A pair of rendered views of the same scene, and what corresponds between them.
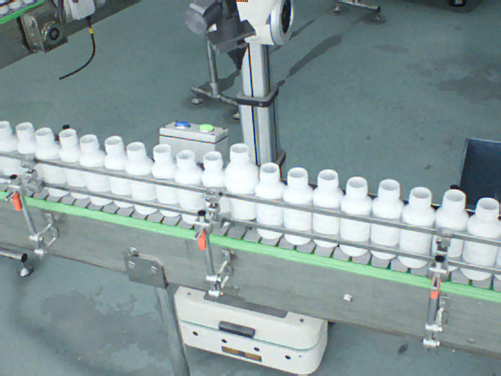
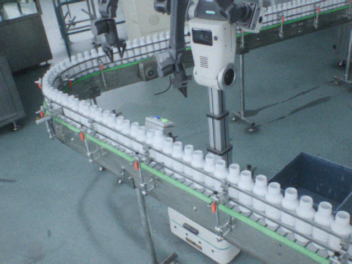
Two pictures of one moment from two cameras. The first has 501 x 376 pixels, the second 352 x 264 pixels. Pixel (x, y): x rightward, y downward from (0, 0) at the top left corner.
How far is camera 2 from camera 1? 0.70 m
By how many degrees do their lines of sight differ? 22
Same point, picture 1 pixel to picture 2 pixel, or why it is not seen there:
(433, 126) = not seen: outside the picture
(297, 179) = (175, 146)
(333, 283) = (188, 199)
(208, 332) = (180, 227)
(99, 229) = (112, 155)
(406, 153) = not seen: hidden behind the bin
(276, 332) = (208, 235)
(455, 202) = (232, 169)
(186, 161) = (139, 131)
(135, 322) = (156, 216)
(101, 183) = (114, 135)
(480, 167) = (308, 169)
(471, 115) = not seen: outside the picture
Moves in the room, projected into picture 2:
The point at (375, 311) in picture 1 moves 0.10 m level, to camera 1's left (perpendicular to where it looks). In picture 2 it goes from (205, 218) to (182, 214)
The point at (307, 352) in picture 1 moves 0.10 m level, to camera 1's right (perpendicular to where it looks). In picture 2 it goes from (221, 250) to (237, 253)
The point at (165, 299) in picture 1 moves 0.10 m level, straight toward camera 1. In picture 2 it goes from (138, 196) to (133, 208)
